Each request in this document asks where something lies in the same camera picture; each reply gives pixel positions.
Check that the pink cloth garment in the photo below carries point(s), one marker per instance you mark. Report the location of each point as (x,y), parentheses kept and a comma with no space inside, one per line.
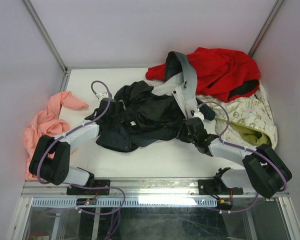
(47,121)

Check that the left aluminium corner post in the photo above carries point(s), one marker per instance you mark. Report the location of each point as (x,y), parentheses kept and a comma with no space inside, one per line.
(44,34)

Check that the white slotted cable duct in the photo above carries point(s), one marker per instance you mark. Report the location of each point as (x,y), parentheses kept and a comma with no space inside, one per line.
(129,202)

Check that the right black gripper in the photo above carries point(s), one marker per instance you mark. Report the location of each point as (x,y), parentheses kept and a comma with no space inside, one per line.
(180,133)

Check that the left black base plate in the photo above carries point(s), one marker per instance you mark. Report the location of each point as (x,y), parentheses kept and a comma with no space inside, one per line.
(91,191)

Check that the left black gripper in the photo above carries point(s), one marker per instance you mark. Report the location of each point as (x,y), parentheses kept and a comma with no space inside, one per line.
(116,110)

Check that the dark grey zip jacket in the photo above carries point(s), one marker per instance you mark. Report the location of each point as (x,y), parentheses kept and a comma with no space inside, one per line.
(158,112)

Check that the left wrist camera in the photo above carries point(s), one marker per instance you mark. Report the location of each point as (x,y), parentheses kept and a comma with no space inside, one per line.
(100,95)

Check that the right aluminium corner post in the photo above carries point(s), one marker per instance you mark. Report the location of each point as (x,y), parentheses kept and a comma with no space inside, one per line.
(266,26)

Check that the cream patterned garment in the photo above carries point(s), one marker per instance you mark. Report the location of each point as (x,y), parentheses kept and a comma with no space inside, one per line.
(251,121)

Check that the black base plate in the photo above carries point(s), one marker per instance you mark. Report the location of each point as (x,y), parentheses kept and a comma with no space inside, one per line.
(91,191)
(215,188)

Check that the aluminium front rail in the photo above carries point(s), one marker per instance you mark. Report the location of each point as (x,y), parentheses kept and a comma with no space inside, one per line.
(133,187)

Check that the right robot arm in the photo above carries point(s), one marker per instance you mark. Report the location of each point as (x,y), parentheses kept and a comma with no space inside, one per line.
(264,170)

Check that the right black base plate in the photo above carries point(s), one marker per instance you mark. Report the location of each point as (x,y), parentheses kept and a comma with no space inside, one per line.
(215,188)

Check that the red jacket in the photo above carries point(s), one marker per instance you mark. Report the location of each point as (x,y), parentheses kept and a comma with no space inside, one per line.
(224,74)

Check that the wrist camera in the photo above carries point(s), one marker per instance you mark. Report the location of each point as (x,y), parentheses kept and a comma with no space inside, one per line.
(196,113)
(100,95)

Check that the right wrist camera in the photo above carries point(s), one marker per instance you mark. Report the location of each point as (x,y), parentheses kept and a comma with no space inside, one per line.
(196,113)

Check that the aluminium corner post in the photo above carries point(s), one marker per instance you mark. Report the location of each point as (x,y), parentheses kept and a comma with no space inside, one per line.
(44,34)
(266,26)

